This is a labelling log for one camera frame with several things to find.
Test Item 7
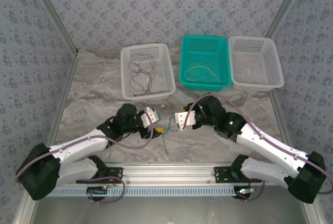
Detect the thin green wire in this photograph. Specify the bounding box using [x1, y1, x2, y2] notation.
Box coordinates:
[166, 113, 181, 134]
[161, 120, 170, 154]

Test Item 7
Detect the thin yellow wire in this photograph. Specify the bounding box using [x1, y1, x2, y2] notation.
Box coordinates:
[184, 65, 222, 84]

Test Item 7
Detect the white perforated plastic basket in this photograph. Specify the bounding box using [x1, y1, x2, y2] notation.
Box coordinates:
[228, 35, 285, 90]
[120, 43, 176, 102]

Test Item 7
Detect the teal perforated plastic basket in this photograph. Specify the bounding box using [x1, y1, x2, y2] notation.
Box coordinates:
[179, 35, 232, 93]

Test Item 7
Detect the black controller board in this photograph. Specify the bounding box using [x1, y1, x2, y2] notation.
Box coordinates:
[86, 186, 109, 201]
[235, 187, 255, 201]

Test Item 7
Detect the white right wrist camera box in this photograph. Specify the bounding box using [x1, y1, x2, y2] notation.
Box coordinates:
[174, 110, 198, 131]

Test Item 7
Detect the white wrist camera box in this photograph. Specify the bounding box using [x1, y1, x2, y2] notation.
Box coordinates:
[140, 107, 161, 128]
[174, 110, 198, 131]

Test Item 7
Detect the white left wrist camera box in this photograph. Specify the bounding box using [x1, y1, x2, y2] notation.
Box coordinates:
[140, 107, 161, 128]

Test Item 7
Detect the mauve right arm cable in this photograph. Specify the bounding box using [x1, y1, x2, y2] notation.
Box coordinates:
[181, 93, 333, 195]

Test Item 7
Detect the mauve arm cable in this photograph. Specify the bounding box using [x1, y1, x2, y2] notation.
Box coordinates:
[181, 93, 333, 195]
[15, 111, 155, 183]

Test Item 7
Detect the mauve left arm cable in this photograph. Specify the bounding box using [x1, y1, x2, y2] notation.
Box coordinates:
[15, 111, 155, 183]

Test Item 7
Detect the aluminium frame cross rail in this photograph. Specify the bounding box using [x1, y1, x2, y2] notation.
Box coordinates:
[58, 162, 291, 186]

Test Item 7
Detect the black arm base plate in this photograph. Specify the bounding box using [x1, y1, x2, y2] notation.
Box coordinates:
[103, 166, 124, 185]
[213, 166, 262, 185]

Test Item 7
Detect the white slotted cable duct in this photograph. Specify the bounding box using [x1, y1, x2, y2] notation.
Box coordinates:
[48, 186, 254, 198]

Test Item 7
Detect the mauve base cable loop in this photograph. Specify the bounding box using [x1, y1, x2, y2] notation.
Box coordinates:
[76, 176, 126, 204]
[238, 178, 266, 203]

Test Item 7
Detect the aluminium corner post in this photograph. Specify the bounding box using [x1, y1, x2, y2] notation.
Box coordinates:
[263, 0, 311, 39]
[25, 0, 79, 56]

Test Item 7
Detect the aluminium frame leg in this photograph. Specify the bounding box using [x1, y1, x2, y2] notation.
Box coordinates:
[303, 200, 322, 224]

